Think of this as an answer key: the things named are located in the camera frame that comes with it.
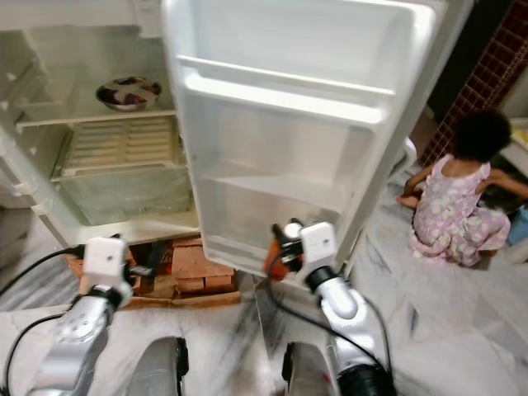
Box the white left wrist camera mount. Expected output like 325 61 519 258
83 236 133 290

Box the slatted crisper cover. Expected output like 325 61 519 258
51 115 187 181

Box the glass fridge shelf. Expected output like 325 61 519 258
13 102 181 129

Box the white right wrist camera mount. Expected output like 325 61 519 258
299 220 338 275

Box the grey robot right leg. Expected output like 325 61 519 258
281 342 341 396

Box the white fridge body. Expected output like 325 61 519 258
0 0 204 250

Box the red clay brick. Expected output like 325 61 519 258
171 237 239 297
64 251 101 299

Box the grey robot leg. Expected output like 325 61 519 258
132 336 190 396
281 342 341 396

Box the child in pink dress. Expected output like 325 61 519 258
397 111 528 268

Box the grey robot left leg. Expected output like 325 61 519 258
132 336 190 396

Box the steel bowl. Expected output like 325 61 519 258
96 76 163 113

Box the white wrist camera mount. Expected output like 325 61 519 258
299 220 338 275
83 236 133 290

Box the clear crisper drawer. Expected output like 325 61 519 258
54 163 196 227

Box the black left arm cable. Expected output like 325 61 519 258
0 243 88 396

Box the white fridge door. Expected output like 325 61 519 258
160 0 476 280

